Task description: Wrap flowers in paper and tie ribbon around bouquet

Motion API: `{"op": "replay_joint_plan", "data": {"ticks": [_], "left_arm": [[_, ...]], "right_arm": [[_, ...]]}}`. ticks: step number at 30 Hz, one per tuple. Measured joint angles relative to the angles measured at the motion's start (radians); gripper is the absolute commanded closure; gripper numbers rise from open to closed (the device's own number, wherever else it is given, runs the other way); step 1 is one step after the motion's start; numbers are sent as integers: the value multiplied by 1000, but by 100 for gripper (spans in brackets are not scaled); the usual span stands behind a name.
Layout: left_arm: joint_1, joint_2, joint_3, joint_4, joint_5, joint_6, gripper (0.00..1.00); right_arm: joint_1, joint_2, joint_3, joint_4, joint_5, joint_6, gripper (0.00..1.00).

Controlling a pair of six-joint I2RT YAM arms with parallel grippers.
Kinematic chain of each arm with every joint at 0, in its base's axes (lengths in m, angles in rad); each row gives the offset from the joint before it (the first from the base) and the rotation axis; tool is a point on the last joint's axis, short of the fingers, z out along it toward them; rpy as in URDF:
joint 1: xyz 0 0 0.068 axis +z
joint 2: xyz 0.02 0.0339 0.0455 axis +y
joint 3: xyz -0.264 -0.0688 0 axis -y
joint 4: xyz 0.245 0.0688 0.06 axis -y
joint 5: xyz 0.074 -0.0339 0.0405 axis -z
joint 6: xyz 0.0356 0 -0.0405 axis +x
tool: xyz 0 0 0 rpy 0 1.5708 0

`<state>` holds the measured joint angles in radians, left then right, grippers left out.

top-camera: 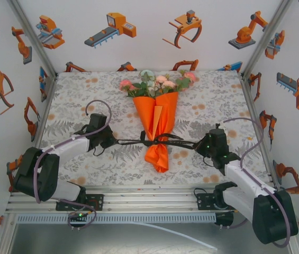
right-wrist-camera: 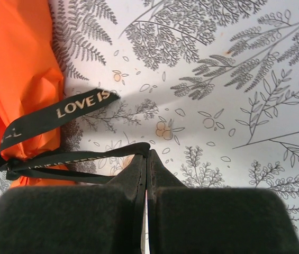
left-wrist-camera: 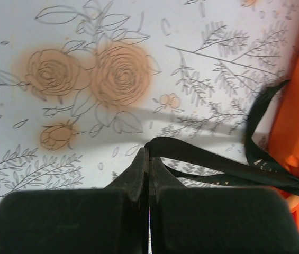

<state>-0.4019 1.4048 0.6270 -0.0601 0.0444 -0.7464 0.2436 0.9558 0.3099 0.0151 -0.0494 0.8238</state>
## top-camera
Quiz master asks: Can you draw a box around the black ribbon gold lettering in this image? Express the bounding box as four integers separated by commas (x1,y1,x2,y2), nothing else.
112,131,200,148

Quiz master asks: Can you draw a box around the orange wrapping paper sheet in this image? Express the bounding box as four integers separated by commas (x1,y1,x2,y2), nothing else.
132,92,179,174

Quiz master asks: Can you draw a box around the pink artificial rose stem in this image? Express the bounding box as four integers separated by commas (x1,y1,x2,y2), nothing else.
119,79,146,98

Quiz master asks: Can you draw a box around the light blue artificial flower stem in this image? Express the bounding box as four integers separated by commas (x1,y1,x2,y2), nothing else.
139,69,157,98

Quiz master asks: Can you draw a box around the coral artificial rose stem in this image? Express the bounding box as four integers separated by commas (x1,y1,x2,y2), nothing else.
177,70,197,92

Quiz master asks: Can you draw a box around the pale peach artificial rose stem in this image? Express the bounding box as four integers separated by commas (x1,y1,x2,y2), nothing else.
154,75,178,96

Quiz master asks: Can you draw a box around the floral print tablecloth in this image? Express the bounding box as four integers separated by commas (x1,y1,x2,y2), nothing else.
29,70,271,187

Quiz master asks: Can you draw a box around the small black mounting block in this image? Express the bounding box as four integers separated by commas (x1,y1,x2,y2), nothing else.
214,212,234,226

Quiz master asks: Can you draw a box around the small circuit board green light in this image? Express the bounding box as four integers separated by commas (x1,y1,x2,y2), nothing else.
68,211,89,221

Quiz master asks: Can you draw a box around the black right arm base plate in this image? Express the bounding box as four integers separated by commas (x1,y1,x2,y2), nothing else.
196,192,234,212

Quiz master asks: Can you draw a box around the aluminium frame side rail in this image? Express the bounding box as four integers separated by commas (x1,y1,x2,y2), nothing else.
19,74,59,193
240,74,281,191

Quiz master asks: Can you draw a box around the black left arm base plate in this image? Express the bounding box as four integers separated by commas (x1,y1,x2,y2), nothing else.
56,194,104,212

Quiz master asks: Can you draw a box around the aluminium frame table rail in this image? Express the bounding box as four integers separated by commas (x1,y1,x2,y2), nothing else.
5,185,293,215

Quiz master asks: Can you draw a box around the white slotted cable duct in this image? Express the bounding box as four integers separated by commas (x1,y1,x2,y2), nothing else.
15,213,217,224

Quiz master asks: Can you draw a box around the aluminium frame corner post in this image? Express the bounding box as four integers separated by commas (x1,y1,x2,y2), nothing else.
240,0,297,79
6,0,59,79

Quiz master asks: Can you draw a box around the aluminium frame leg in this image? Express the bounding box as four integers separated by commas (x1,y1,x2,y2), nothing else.
0,213,17,254

